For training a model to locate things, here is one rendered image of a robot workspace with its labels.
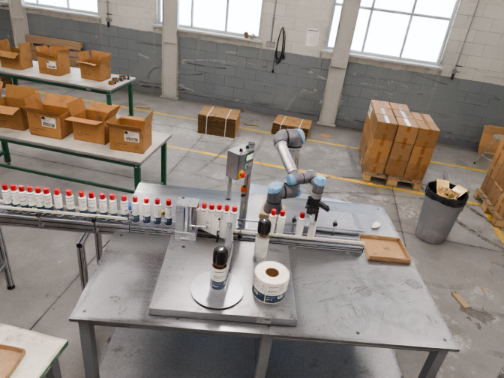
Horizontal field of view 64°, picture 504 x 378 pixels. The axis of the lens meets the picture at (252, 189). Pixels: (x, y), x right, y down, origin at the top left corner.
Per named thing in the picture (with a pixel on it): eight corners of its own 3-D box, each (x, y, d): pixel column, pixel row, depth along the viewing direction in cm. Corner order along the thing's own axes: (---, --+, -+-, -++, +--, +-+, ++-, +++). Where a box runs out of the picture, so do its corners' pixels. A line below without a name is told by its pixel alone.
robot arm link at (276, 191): (264, 196, 315) (265, 181, 308) (280, 194, 319) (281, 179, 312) (269, 204, 306) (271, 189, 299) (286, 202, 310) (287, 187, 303)
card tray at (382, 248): (367, 259, 282) (369, 255, 280) (359, 238, 304) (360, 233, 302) (409, 263, 283) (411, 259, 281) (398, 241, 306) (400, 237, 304)
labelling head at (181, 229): (174, 238, 270) (175, 205, 257) (178, 227, 281) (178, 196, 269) (195, 240, 271) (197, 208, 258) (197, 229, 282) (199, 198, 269)
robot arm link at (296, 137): (278, 196, 318) (281, 127, 299) (295, 193, 323) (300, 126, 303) (284, 201, 308) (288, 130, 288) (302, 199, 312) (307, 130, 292)
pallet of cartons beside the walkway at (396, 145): (421, 191, 572) (442, 132, 529) (361, 181, 580) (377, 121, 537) (406, 157, 677) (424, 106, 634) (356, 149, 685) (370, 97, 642)
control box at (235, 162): (225, 175, 270) (227, 150, 260) (240, 168, 282) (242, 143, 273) (237, 181, 265) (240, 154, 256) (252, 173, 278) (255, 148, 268)
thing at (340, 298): (68, 321, 211) (68, 319, 210) (139, 184, 342) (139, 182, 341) (458, 352, 221) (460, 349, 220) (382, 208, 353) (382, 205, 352)
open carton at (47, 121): (21, 137, 403) (15, 100, 385) (48, 122, 442) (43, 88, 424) (58, 143, 400) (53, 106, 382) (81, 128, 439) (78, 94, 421)
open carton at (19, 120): (-19, 130, 407) (-26, 94, 390) (10, 116, 446) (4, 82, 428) (18, 136, 406) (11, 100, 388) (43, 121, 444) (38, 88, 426)
